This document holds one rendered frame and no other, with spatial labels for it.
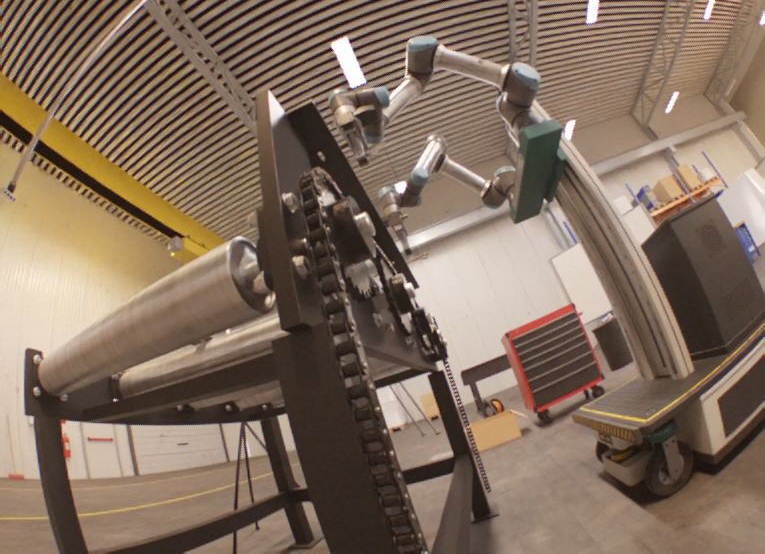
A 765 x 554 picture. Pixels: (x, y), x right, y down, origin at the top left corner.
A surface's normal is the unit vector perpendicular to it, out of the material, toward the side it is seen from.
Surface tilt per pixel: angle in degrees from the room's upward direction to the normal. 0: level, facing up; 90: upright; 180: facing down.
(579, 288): 90
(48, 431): 90
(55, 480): 90
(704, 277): 90
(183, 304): 121
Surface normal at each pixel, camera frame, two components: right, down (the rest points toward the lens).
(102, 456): 0.92, -0.36
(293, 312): -0.26, -0.34
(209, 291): -0.08, 0.15
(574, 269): -0.62, -0.16
